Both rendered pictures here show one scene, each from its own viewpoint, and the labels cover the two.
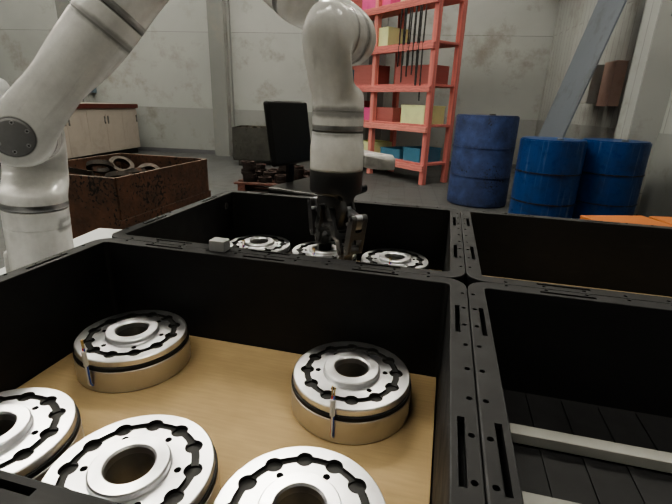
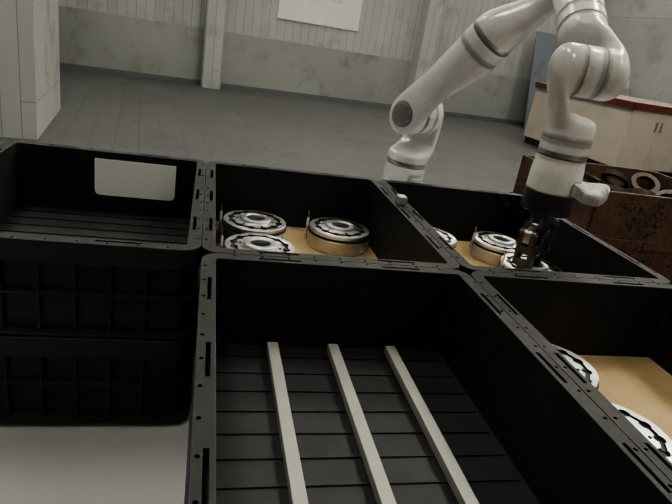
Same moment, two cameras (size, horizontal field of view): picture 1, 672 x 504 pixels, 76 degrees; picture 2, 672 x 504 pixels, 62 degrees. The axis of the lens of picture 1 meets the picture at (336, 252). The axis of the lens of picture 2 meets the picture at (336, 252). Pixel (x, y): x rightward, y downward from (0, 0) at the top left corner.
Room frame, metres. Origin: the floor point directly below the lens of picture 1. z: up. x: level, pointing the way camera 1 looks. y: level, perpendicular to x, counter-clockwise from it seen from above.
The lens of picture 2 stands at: (-0.06, -0.59, 1.16)
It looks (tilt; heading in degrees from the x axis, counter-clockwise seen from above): 21 degrees down; 62
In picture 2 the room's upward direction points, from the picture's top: 10 degrees clockwise
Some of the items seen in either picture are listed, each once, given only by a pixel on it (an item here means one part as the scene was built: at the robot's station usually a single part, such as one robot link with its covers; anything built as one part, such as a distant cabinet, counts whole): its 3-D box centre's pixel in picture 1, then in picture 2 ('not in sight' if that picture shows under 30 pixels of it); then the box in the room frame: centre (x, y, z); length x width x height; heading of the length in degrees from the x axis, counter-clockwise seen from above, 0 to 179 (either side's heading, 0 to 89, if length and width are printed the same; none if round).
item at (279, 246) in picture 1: (259, 245); (500, 242); (0.66, 0.13, 0.86); 0.10 x 0.10 x 0.01
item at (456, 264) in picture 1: (310, 228); (500, 229); (0.56, 0.04, 0.92); 0.40 x 0.30 x 0.02; 76
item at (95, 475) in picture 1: (130, 466); (260, 244); (0.21, 0.12, 0.86); 0.05 x 0.05 x 0.01
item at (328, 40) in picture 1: (335, 69); (571, 101); (0.60, 0.01, 1.12); 0.09 x 0.07 x 0.15; 150
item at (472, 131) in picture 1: (481, 159); not in sight; (5.10, -1.67, 0.51); 0.70 x 0.68 x 1.02; 80
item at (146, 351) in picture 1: (133, 335); (339, 228); (0.37, 0.20, 0.86); 0.10 x 0.10 x 0.01
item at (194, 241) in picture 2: not in sight; (85, 192); (-0.02, 0.18, 0.92); 0.40 x 0.30 x 0.02; 76
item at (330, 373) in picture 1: (351, 369); not in sight; (0.32, -0.02, 0.86); 0.05 x 0.05 x 0.01
